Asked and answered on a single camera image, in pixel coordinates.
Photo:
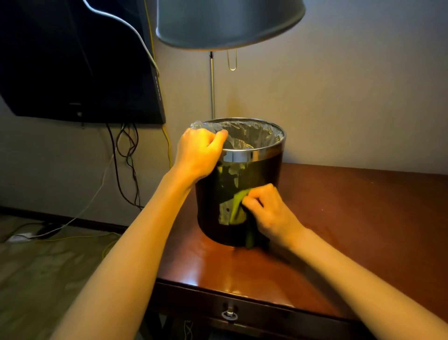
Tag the person's right hand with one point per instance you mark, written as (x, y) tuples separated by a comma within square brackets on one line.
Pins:
[(274, 217)]

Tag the person's left hand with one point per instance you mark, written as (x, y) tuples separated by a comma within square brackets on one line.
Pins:
[(197, 154)]

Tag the green cleaning cloth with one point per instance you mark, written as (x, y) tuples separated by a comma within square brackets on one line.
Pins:
[(238, 210)]

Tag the black metal trash bin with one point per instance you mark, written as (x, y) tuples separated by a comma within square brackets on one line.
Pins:
[(210, 210)]

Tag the clear plastic bin liner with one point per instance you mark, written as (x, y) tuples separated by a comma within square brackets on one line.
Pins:
[(252, 135)]

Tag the person's left forearm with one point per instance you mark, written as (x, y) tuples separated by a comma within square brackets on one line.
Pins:
[(122, 266)]

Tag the person's right forearm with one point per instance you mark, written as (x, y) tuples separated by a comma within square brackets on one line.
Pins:
[(360, 287)]

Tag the brown wooden table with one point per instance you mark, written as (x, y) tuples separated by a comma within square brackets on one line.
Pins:
[(378, 224)]

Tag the grey shade metal lamp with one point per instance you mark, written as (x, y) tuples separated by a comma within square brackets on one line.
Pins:
[(227, 21)]

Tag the black television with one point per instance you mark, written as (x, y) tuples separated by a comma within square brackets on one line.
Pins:
[(63, 59)]

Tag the white power strip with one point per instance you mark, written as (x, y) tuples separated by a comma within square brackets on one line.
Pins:
[(17, 238)]

